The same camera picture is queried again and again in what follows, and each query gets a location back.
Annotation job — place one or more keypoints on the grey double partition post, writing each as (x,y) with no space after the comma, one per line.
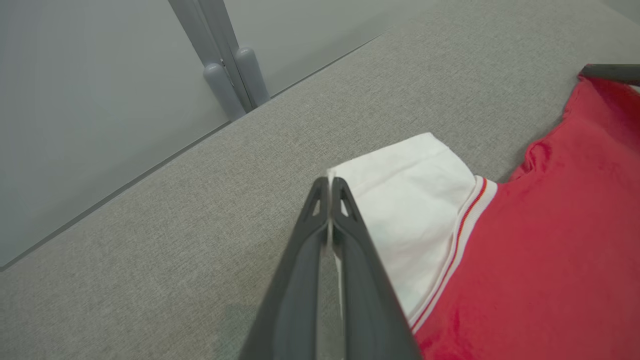
(207,30)

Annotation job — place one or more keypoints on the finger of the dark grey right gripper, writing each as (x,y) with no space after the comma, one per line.
(615,74)

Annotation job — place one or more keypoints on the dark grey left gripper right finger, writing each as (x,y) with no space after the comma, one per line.
(365,290)

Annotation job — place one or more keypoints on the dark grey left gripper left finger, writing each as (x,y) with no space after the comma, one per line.
(300,280)

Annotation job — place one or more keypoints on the red white basketball jersey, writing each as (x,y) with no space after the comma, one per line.
(540,260)

